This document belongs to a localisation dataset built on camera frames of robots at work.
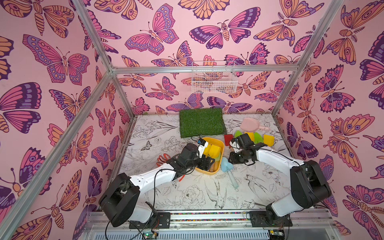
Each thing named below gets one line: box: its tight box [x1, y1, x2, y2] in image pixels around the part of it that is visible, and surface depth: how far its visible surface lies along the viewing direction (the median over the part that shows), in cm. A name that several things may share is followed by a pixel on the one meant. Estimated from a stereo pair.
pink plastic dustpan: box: [240, 117, 270, 133], surface depth 115 cm
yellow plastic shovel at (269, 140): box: [263, 134, 275, 147], surface depth 105 cm
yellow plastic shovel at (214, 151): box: [209, 144, 221, 159], surface depth 99 cm
